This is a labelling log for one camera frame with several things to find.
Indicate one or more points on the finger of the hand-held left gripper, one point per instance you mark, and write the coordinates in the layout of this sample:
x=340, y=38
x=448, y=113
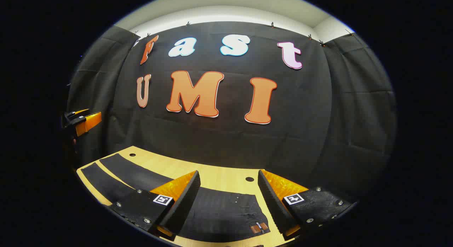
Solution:
x=90, y=121
x=79, y=111

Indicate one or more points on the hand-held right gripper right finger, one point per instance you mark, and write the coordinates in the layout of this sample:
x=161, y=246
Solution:
x=274, y=204

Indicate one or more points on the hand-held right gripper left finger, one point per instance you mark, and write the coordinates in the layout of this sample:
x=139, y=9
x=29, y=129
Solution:
x=185, y=201

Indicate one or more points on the dark jeans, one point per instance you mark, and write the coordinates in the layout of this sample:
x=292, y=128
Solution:
x=219, y=211

